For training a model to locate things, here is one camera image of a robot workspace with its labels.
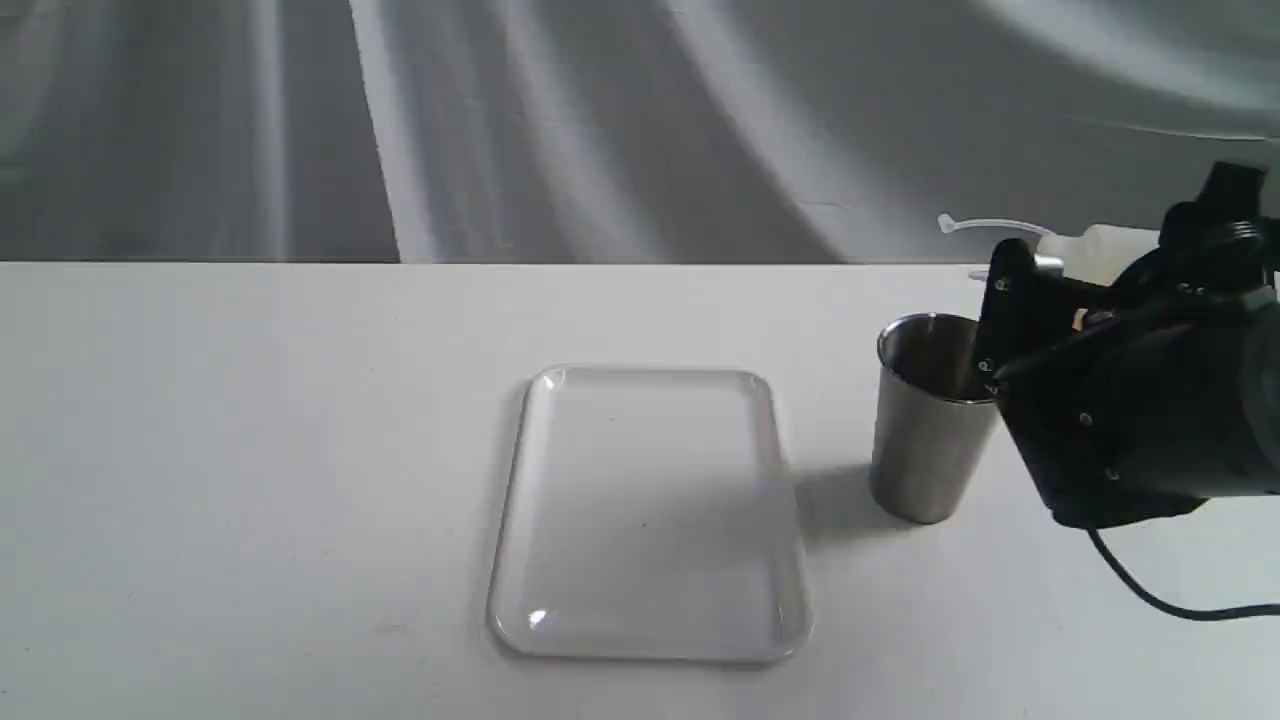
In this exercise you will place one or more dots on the grey fabric backdrop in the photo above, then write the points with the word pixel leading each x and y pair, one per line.
pixel 614 132

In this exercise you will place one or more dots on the white rectangular plastic tray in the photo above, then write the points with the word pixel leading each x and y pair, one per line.
pixel 649 516

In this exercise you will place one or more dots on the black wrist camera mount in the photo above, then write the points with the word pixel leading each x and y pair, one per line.
pixel 1025 309

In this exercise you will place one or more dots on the clear plastic squeeze bottle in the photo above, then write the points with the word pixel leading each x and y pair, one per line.
pixel 1099 255

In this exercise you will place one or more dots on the stainless steel cup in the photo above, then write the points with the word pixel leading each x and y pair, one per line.
pixel 934 416

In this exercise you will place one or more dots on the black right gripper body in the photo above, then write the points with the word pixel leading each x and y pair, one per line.
pixel 1165 397

